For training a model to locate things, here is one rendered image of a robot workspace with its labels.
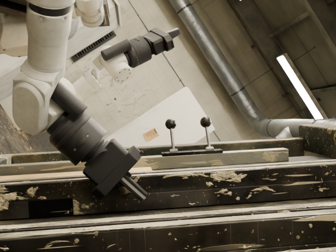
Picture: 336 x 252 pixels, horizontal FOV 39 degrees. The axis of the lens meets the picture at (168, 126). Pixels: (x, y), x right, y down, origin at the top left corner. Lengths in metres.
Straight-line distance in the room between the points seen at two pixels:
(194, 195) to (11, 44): 0.56
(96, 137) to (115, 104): 8.71
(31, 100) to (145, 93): 8.77
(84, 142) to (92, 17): 0.49
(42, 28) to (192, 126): 4.49
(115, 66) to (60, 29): 0.73
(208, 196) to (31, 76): 0.42
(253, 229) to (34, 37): 0.46
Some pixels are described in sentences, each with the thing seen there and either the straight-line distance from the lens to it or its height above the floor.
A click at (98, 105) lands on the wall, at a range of 9.60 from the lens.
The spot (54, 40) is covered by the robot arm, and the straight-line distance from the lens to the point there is 0.80.
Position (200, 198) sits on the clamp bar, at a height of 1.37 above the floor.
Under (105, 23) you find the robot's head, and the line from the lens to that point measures 1.31.
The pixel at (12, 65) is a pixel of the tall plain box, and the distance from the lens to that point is 3.83.
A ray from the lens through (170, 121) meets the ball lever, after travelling 1.58.
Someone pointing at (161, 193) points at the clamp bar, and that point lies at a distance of 0.95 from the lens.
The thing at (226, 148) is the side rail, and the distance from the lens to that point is 1.80.
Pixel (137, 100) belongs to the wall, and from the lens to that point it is 9.58.
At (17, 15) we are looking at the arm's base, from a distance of 1.10.
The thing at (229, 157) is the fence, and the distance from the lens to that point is 1.56.
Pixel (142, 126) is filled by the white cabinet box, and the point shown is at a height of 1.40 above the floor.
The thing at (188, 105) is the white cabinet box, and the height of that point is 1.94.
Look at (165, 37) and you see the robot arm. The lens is 1.56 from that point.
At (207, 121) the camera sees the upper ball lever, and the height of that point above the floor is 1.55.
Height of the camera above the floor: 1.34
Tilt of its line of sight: 3 degrees up
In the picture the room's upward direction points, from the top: 57 degrees clockwise
